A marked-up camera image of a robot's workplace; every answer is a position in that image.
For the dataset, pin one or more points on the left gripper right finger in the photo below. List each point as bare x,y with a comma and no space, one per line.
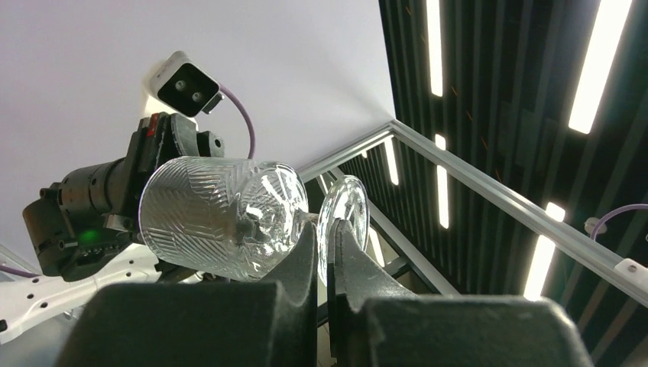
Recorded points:
375,321

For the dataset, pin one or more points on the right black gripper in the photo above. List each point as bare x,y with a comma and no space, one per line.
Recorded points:
160,138

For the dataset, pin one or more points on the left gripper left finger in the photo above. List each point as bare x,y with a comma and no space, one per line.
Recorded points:
271,322

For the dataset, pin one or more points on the clear glass front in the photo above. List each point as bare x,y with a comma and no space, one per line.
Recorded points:
240,218

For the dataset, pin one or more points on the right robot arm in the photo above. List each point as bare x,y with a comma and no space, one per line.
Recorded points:
84,229

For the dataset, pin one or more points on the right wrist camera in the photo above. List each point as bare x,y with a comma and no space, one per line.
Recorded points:
180,84

